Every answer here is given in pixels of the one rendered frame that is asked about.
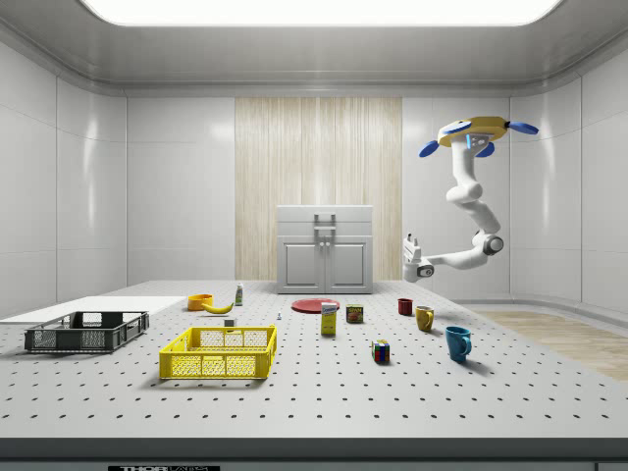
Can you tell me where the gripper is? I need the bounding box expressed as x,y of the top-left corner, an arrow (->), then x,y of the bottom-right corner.
401,234 -> 424,264

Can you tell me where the yellow mug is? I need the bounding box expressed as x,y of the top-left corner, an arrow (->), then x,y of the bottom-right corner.
414,304 -> 437,333

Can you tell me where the white cabinet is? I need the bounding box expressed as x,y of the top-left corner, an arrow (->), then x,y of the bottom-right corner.
276,204 -> 375,295

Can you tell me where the blue mug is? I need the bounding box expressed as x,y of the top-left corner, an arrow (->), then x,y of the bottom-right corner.
444,325 -> 474,364

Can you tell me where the yellow box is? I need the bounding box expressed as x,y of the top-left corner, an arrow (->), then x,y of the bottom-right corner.
320,301 -> 340,338

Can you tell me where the red plate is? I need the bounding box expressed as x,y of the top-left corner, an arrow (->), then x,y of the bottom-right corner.
290,297 -> 341,316

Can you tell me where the drone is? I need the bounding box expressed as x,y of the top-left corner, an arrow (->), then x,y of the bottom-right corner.
418,115 -> 541,159

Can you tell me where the yellow basket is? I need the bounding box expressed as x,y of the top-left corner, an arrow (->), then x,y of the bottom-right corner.
158,325 -> 279,381

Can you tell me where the white board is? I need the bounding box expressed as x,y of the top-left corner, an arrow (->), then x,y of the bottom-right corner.
0,295 -> 187,326

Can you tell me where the dark grey basket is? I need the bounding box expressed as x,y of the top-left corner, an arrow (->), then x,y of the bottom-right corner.
24,310 -> 151,355

